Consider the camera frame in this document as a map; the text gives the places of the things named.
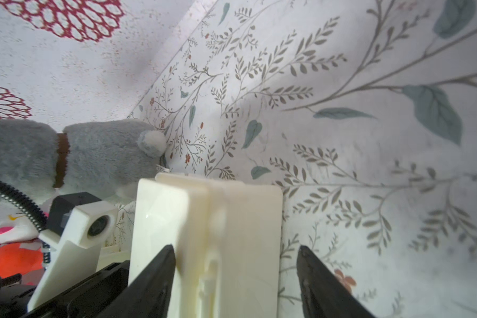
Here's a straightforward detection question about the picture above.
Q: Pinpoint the grey husky plush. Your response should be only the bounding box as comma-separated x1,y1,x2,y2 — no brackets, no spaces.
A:
0,119,167,205

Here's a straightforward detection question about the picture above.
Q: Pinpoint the white plush with glasses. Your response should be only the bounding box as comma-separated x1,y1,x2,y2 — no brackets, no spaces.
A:
0,214,39,244

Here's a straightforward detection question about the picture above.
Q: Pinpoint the red plush toy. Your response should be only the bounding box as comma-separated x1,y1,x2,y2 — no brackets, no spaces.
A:
0,242,43,278

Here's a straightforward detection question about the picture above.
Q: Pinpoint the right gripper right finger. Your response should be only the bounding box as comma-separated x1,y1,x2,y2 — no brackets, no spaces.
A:
296,245,374,318

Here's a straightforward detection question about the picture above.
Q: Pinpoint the floral table mat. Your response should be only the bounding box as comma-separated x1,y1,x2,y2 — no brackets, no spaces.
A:
131,1,477,317

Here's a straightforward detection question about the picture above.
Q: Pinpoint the cream wrap dispenser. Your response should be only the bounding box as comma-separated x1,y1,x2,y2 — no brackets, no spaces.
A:
96,245,131,272

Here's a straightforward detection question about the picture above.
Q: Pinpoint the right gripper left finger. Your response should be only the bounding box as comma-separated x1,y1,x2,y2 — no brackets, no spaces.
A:
98,245,176,318

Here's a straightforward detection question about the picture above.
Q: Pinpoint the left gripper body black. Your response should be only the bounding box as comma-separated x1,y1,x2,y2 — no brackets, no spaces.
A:
24,260,130,318

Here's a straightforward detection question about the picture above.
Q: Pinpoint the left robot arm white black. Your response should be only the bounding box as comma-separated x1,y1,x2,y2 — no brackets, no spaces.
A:
0,181,125,317

